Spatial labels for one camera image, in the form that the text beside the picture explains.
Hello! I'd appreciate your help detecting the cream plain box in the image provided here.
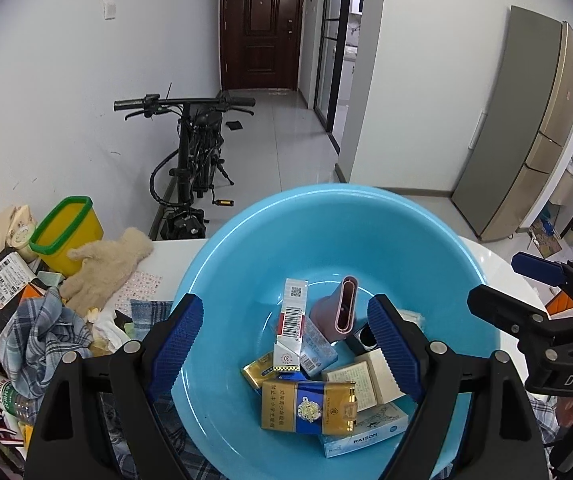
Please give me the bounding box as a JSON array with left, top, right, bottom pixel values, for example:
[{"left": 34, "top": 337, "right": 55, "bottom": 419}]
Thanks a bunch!
[{"left": 354, "top": 349, "right": 407, "bottom": 403}]

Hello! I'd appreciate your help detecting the gold blue cigarette pack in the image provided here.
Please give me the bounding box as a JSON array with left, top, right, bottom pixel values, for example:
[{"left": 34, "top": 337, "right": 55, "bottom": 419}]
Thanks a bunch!
[{"left": 260, "top": 379, "right": 357, "bottom": 435}]

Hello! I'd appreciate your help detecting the blue plastic basin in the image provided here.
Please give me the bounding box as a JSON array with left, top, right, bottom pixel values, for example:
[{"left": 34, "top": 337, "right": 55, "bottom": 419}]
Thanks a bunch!
[{"left": 170, "top": 185, "right": 498, "bottom": 480}]

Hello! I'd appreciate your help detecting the white small cigarette pack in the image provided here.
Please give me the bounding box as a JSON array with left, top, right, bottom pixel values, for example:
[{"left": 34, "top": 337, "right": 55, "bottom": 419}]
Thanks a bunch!
[{"left": 271, "top": 337, "right": 303, "bottom": 373}]

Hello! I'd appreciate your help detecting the beige knit glove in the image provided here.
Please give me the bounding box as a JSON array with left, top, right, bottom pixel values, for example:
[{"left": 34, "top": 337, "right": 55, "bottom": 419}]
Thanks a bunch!
[{"left": 60, "top": 227, "right": 154, "bottom": 317}]

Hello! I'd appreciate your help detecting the light blue small box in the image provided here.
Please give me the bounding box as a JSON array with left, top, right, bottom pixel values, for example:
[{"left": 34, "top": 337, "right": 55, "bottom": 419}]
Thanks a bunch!
[{"left": 299, "top": 317, "right": 340, "bottom": 378}]

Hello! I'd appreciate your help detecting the beige grey refrigerator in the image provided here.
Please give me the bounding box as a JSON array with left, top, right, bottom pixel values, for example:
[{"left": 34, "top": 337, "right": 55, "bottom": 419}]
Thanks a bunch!
[{"left": 451, "top": 5, "right": 573, "bottom": 243}]

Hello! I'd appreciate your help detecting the yellow container with green rim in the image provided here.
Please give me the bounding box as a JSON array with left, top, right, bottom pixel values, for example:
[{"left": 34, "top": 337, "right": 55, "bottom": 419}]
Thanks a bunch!
[{"left": 29, "top": 196, "right": 104, "bottom": 277}]

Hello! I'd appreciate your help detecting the beige printed box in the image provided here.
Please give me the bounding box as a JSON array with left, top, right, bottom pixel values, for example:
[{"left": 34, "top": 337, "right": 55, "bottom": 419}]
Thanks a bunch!
[{"left": 327, "top": 360, "right": 378, "bottom": 408}]

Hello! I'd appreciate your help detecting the white wall strip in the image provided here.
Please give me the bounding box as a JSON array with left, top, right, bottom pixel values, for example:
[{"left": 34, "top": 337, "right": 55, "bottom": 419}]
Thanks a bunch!
[{"left": 469, "top": 110, "right": 487, "bottom": 151}]

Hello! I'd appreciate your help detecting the dark brown entrance door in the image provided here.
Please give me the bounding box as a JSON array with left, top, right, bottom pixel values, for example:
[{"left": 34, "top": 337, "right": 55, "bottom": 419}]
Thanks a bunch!
[{"left": 219, "top": 0, "right": 307, "bottom": 93}]

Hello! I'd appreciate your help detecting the small gold pack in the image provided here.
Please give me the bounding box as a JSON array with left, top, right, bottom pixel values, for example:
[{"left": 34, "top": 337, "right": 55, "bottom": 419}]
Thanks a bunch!
[{"left": 240, "top": 351, "right": 280, "bottom": 391}]

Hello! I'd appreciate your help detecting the black framed glass door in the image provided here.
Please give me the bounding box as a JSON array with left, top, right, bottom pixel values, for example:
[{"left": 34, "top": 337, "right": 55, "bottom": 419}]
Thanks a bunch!
[{"left": 313, "top": 0, "right": 355, "bottom": 133}]

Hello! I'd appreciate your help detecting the pink plastic cup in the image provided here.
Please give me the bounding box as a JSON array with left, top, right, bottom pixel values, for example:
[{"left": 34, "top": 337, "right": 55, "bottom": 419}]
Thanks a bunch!
[{"left": 311, "top": 275, "right": 361, "bottom": 343}]

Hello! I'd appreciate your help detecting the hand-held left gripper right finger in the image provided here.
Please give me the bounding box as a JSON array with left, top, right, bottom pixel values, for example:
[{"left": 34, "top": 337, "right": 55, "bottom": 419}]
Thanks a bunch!
[{"left": 367, "top": 294, "right": 550, "bottom": 480}]

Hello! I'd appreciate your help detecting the folded blue cloth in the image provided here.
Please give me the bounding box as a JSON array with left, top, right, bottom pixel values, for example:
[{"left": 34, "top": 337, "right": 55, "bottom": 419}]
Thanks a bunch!
[{"left": 130, "top": 299, "right": 174, "bottom": 341}]

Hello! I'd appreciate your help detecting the crumpled blue plaid cloth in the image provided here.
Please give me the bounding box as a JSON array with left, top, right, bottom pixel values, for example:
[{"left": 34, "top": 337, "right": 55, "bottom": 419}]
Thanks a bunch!
[{"left": 0, "top": 287, "right": 94, "bottom": 401}]

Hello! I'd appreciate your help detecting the green white bottle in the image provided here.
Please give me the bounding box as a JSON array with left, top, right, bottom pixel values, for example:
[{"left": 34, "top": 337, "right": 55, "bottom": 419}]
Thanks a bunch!
[{"left": 0, "top": 374, "right": 30, "bottom": 418}]

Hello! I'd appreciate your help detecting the beige vanity cabinet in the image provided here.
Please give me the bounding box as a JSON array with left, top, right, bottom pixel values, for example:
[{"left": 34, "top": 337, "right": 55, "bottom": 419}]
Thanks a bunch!
[{"left": 549, "top": 160, "right": 573, "bottom": 206}]

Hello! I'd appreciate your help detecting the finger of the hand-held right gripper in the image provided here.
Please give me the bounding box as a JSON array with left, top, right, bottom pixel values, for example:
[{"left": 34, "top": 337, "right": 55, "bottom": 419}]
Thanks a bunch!
[
  {"left": 511, "top": 252, "right": 573, "bottom": 318},
  {"left": 467, "top": 284, "right": 552, "bottom": 343}
]

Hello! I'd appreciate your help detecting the small black box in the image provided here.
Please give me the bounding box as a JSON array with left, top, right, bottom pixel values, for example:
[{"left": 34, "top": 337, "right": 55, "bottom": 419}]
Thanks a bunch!
[{"left": 345, "top": 324, "right": 382, "bottom": 356}]

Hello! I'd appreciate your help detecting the white red cigarette pack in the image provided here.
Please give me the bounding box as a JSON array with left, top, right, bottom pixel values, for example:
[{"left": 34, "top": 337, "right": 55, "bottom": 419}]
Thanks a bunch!
[{"left": 275, "top": 277, "right": 310, "bottom": 341}]

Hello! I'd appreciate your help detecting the pink dotted sheet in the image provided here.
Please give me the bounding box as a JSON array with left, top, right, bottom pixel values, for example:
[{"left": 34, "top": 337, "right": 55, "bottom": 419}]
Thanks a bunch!
[{"left": 116, "top": 270, "right": 163, "bottom": 313}]

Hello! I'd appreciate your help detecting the pale blue carton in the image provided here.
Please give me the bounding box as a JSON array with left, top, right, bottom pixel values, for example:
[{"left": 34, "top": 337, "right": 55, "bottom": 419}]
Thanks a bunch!
[{"left": 319, "top": 400, "right": 410, "bottom": 458}]

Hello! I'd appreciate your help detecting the black bicycle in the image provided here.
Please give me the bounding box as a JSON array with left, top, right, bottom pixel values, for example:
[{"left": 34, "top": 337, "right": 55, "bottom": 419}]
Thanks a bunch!
[{"left": 113, "top": 81, "right": 257, "bottom": 241}]

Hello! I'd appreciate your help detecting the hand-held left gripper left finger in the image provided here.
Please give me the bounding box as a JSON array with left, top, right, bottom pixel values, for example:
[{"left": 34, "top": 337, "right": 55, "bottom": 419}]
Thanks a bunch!
[{"left": 25, "top": 292, "right": 204, "bottom": 480}]

